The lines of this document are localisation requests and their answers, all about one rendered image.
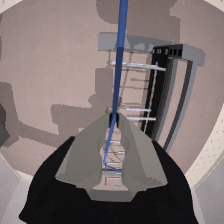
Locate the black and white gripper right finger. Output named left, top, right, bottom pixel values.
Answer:
left=116, top=112, right=199, bottom=224

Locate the grey metal rack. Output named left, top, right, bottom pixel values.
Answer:
left=98, top=34, right=206, bottom=154

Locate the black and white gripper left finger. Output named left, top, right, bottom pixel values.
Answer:
left=19, top=112, right=112, bottom=223

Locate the blue cable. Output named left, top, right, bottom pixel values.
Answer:
left=103, top=0, right=128, bottom=166

